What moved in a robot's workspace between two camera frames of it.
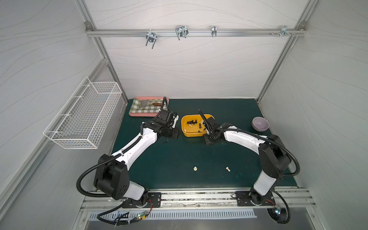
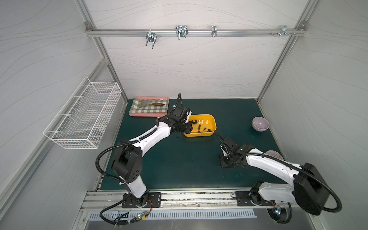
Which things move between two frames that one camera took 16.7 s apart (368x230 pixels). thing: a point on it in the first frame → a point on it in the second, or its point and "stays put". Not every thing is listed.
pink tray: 148,98 stays put
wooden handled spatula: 144,102 stays put
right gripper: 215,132 → 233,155
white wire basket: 81,123 stays put
